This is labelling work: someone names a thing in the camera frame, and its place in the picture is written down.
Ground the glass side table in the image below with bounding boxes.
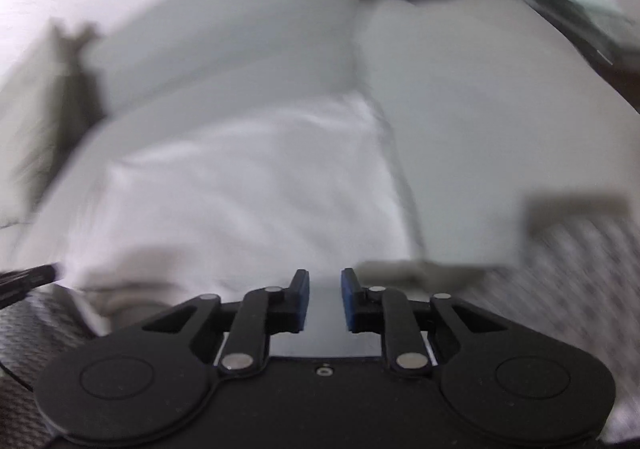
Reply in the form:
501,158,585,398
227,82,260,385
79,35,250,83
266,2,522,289
500,0,640,85

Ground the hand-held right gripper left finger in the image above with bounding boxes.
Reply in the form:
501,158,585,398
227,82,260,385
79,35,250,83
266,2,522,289
141,269,312,373

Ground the blue white patterned rug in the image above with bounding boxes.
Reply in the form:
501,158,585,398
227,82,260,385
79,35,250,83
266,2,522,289
0,216,640,440

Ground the white t-shirt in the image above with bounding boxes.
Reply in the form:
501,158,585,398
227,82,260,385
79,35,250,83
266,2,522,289
62,92,418,337

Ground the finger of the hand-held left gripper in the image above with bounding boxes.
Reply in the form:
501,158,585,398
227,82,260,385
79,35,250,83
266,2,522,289
0,264,58,311

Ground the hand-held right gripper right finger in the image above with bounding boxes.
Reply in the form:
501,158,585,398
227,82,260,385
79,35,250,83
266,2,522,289
340,267,507,373

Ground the grey sofa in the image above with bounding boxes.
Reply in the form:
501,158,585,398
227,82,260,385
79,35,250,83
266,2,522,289
0,0,640,280

